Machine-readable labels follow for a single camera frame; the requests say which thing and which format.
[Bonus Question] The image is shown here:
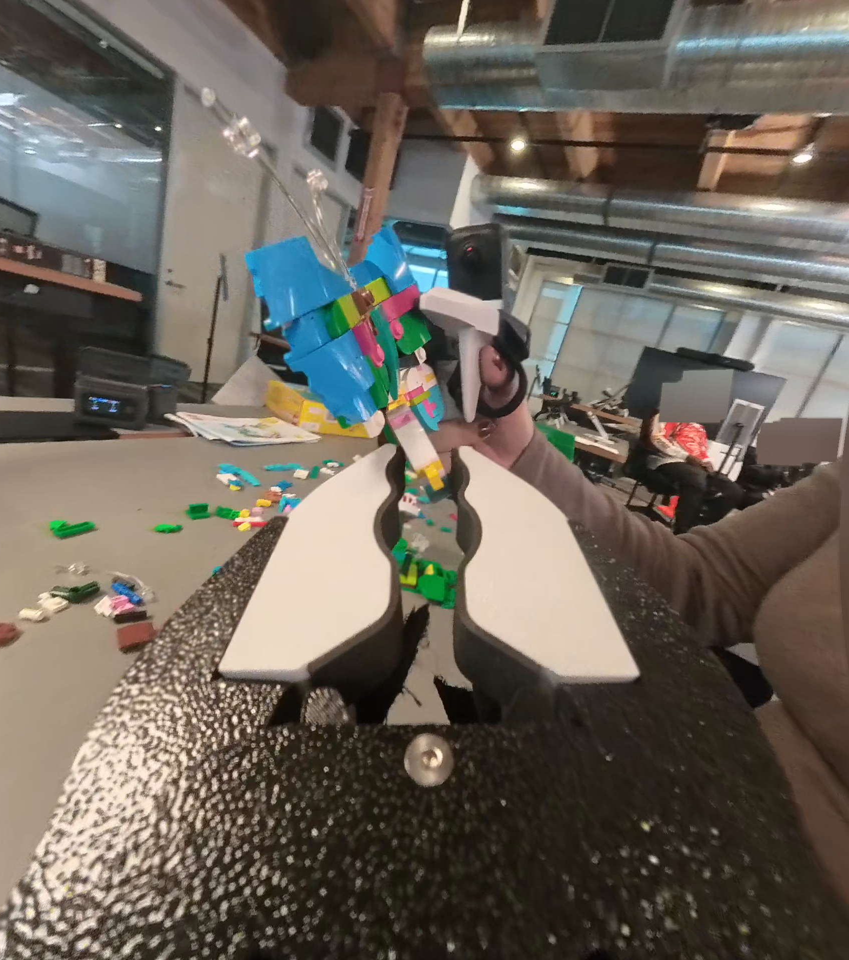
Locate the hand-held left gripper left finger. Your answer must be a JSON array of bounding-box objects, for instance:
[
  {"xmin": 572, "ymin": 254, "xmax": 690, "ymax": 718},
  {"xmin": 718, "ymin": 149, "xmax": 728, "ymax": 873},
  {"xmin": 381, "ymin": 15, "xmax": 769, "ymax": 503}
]
[{"xmin": 218, "ymin": 446, "xmax": 403, "ymax": 684}]

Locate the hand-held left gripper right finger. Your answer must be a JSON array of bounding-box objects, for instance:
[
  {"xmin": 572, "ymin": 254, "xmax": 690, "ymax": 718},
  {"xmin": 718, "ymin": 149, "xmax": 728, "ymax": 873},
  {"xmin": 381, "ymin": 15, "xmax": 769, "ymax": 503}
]
[{"xmin": 454, "ymin": 448, "xmax": 642, "ymax": 685}]

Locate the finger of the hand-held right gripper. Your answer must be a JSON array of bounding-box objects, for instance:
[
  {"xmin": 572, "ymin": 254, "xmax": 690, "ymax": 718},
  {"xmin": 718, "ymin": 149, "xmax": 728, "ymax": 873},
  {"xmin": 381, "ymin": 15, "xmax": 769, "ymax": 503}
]
[{"xmin": 419, "ymin": 288, "xmax": 505, "ymax": 348}]

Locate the colourful lego model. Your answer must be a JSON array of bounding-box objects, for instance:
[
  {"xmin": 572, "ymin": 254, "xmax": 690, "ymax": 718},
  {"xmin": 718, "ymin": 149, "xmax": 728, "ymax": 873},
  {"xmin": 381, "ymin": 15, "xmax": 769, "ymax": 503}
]
[{"xmin": 199, "ymin": 86, "xmax": 471, "ymax": 507}]

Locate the person's right forearm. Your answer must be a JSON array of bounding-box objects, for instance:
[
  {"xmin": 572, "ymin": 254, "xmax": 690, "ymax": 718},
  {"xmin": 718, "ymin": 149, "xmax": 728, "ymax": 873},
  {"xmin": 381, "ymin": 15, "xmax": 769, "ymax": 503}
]
[{"xmin": 508, "ymin": 426, "xmax": 846, "ymax": 650}]

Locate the pile of loose lego parts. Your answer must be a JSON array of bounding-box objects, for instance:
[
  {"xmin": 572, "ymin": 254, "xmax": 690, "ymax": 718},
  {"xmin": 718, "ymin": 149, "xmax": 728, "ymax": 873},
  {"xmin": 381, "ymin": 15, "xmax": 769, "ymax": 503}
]
[{"xmin": 154, "ymin": 457, "xmax": 463, "ymax": 607}]

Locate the lego instruction booklet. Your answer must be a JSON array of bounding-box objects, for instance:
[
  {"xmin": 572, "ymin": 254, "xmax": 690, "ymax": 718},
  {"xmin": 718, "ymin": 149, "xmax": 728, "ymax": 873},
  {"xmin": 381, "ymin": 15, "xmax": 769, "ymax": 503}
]
[{"xmin": 166, "ymin": 410, "xmax": 322, "ymax": 448}]

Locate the yellow lego box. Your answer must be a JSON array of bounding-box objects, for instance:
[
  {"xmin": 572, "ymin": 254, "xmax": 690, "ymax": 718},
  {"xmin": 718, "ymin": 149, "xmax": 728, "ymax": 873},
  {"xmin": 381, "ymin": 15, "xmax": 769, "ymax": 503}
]
[{"xmin": 265, "ymin": 378, "xmax": 390, "ymax": 439}]

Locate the person's right hand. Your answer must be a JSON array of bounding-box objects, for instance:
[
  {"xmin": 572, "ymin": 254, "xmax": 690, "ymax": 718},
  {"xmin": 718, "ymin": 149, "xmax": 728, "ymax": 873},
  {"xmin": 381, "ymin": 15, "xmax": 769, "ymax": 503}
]
[{"xmin": 435, "ymin": 352, "xmax": 536, "ymax": 471}]

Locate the cluttered work desk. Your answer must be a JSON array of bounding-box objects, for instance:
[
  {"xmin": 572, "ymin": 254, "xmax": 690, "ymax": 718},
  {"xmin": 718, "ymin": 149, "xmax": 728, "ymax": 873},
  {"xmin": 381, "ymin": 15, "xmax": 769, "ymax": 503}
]
[{"xmin": 533, "ymin": 382, "xmax": 654, "ymax": 470}]

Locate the black standing board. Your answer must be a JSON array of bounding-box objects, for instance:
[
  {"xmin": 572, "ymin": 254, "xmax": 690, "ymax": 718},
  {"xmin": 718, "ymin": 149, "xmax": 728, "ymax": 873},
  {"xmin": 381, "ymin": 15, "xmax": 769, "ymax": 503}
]
[{"xmin": 633, "ymin": 346, "xmax": 787, "ymax": 451}]

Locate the white paper sheet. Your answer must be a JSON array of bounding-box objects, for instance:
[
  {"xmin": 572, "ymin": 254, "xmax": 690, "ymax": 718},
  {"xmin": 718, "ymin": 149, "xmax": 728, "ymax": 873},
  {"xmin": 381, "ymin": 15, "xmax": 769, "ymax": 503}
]
[{"xmin": 213, "ymin": 355, "xmax": 292, "ymax": 410}]

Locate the thin stand pole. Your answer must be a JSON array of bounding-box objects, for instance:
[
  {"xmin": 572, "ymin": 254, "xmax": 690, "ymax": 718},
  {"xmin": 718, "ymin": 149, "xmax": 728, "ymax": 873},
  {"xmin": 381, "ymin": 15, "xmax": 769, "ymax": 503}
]
[{"xmin": 201, "ymin": 253, "xmax": 232, "ymax": 406}]

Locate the person's upper body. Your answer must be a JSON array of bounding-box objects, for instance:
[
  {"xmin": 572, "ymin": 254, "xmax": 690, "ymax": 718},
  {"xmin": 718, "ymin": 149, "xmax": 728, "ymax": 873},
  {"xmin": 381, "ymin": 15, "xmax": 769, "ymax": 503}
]
[{"xmin": 750, "ymin": 457, "xmax": 849, "ymax": 871}]

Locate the black power station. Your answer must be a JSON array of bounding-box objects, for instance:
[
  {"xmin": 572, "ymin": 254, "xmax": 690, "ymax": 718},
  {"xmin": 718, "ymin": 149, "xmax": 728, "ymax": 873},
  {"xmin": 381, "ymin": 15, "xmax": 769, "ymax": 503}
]
[{"xmin": 72, "ymin": 346, "xmax": 193, "ymax": 431}]

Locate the long wooden desk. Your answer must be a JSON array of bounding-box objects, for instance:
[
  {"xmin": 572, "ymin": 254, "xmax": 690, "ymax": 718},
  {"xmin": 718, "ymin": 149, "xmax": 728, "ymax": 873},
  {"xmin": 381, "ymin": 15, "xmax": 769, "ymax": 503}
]
[{"xmin": 0, "ymin": 241, "xmax": 145, "ymax": 305}]

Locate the glass partition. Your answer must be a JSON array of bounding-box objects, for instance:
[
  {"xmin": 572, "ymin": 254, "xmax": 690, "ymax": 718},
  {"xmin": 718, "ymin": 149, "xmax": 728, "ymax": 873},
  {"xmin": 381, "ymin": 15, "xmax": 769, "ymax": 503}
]
[{"xmin": 0, "ymin": 37, "xmax": 174, "ymax": 275}]

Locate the dark monitor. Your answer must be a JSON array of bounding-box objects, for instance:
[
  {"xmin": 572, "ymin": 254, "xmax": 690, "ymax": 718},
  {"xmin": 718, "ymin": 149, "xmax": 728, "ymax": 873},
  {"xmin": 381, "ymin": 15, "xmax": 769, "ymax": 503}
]
[{"xmin": 0, "ymin": 189, "xmax": 41, "ymax": 238}]

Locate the wooden post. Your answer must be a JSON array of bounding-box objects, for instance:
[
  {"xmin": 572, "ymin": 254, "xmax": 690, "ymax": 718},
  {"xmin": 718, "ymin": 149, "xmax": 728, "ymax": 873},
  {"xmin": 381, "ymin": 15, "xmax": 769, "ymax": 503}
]
[{"xmin": 348, "ymin": 91, "xmax": 412, "ymax": 265}]

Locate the long metal air duct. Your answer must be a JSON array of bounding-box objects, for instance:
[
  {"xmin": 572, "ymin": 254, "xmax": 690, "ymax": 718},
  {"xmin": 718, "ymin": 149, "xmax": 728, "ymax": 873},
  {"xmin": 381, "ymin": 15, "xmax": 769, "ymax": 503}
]
[{"xmin": 469, "ymin": 174, "xmax": 849, "ymax": 252}]

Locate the large metal air duct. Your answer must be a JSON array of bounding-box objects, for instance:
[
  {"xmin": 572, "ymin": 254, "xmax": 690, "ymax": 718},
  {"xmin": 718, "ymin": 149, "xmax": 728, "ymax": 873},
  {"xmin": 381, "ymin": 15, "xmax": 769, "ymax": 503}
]
[{"xmin": 421, "ymin": 0, "xmax": 849, "ymax": 114}]

